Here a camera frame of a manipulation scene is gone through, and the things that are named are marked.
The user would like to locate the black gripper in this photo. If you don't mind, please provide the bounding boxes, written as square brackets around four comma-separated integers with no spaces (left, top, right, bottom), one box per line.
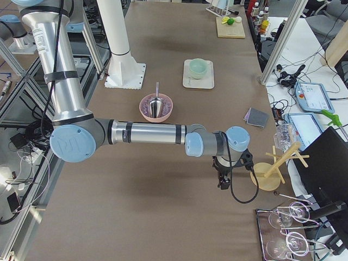
[213,160,232,190]

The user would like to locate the green bowl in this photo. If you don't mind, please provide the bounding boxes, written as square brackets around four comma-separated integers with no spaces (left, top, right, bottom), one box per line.
[189,58,207,71]
[189,68,207,79]
[190,72,206,79]

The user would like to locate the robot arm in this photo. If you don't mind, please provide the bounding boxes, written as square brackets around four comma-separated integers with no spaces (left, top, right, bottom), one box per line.
[17,1,253,189]

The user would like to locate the wooden cup tree stand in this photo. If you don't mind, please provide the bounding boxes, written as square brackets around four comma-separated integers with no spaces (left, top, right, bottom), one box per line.
[250,141,309,191]

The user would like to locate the folded grey cloth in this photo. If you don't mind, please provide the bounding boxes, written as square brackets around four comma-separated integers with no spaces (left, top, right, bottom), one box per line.
[244,108,269,128]

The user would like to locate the black tray with glasses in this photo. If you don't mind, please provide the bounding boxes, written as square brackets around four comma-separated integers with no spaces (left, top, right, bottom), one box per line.
[256,201,327,260]

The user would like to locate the pink bowl with ice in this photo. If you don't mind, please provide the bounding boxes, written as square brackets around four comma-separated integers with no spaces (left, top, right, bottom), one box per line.
[139,93,174,123]

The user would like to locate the teach pendant near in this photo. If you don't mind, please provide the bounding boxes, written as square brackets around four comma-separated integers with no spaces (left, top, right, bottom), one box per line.
[283,113,324,151]

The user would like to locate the teach pendant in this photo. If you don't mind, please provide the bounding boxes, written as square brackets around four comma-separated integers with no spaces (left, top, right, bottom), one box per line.
[294,81,335,113]
[283,113,324,151]

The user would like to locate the cream rabbit serving tray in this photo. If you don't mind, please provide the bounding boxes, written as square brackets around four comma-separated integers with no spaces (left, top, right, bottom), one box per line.
[183,59,215,90]

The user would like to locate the metal ice scoop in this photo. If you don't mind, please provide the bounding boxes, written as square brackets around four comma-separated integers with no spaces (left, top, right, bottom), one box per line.
[148,82,163,118]

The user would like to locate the black laptop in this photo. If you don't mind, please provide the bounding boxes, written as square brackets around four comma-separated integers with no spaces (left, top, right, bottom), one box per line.
[294,127,347,207]

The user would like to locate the green bowl on tray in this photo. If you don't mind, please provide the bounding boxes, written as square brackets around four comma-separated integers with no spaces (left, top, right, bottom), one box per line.
[190,72,206,79]

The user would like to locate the teach pendant far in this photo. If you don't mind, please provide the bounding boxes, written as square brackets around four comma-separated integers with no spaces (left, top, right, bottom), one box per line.
[294,81,335,113]

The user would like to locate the wooden cutting board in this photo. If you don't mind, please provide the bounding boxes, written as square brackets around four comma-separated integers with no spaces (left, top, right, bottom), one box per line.
[216,17,245,39]

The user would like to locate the green lime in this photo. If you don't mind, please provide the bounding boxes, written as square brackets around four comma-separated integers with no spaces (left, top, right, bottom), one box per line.
[227,18,235,25]

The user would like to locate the lemon slice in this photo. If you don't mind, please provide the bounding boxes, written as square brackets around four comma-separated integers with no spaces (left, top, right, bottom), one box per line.
[221,16,229,24]

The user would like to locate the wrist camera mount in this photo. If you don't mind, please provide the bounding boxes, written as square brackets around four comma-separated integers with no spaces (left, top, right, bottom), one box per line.
[240,149,254,172]

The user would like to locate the green handled tool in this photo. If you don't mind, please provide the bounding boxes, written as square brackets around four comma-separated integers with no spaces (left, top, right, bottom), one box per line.
[321,109,342,127]

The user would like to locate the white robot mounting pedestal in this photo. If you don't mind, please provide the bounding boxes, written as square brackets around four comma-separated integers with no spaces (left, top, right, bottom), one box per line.
[97,0,146,90]

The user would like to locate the aluminium frame post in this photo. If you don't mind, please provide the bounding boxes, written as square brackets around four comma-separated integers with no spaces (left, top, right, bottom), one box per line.
[259,0,308,85]

